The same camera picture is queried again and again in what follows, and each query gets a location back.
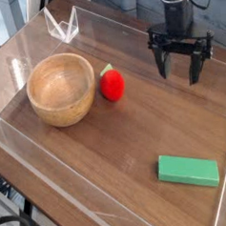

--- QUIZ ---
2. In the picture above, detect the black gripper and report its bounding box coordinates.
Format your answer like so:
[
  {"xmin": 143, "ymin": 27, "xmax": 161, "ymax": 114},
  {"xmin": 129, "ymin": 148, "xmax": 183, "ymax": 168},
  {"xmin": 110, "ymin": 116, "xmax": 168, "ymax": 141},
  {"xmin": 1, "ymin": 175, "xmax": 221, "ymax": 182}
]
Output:
[{"xmin": 148, "ymin": 0, "xmax": 214, "ymax": 85}]

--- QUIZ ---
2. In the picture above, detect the red felt fruit green leaf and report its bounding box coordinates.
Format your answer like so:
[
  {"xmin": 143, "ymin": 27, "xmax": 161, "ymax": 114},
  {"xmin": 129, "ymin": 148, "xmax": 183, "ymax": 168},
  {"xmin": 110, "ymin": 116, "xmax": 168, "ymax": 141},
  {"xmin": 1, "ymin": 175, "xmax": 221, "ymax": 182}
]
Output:
[{"xmin": 99, "ymin": 64, "xmax": 125, "ymax": 102}]

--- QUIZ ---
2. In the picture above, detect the wooden bowl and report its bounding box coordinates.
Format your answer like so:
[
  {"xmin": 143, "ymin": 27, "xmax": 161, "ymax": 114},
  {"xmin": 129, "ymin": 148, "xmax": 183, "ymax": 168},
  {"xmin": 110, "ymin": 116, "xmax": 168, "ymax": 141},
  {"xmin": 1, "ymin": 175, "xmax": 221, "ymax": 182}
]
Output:
[{"xmin": 26, "ymin": 52, "xmax": 96, "ymax": 128}]

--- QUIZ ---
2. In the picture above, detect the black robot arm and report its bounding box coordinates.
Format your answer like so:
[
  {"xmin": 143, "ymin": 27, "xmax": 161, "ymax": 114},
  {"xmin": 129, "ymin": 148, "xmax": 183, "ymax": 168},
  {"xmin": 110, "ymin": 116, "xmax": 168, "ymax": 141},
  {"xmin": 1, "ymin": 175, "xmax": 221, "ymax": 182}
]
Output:
[{"xmin": 147, "ymin": 0, "xmax": 214, "ymax": 85}]

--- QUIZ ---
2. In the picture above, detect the green rectangular block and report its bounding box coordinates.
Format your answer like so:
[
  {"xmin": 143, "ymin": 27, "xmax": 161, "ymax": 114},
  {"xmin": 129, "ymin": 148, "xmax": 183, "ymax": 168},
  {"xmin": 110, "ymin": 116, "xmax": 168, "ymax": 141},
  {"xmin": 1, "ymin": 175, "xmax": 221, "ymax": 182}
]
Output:
[{"xmin": 157, "ymin": 155, "xmax": 220, "ymax": 187}]

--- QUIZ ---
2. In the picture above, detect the clear acrylic tray enclosure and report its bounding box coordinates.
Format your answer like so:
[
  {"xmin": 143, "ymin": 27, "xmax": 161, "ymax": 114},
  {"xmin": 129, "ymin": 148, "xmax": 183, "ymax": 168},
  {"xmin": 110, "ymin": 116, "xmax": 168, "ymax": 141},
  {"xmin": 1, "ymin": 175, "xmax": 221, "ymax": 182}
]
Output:
[{"xmin": 0, "ymin": 7, "xmax": 226, "ymax": 226}]

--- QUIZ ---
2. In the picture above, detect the clear acrylic corner bracket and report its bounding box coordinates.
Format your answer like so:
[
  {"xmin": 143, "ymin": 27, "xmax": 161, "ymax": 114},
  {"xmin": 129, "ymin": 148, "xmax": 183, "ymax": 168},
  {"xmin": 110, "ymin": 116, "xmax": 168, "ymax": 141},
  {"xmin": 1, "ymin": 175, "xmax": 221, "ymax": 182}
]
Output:
[{"xmin": 44, "ymin": 7, "xmax": 78, "ymax": 44}]

